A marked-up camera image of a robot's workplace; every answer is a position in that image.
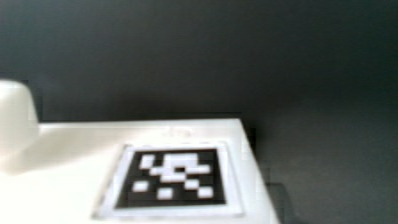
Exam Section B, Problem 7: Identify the white front drawer tray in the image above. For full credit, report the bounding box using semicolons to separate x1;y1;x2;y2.
0;119;278;224

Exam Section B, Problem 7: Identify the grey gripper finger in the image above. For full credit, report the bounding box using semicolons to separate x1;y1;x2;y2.
0;79;39;175

